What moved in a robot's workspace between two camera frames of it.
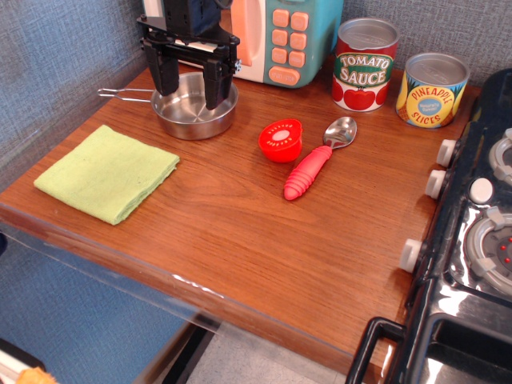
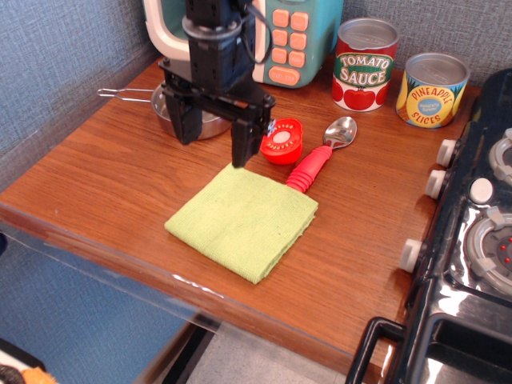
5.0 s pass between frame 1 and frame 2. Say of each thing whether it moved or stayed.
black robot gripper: moved
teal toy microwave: stayed
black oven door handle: stayed
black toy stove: stayed
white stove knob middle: stayed
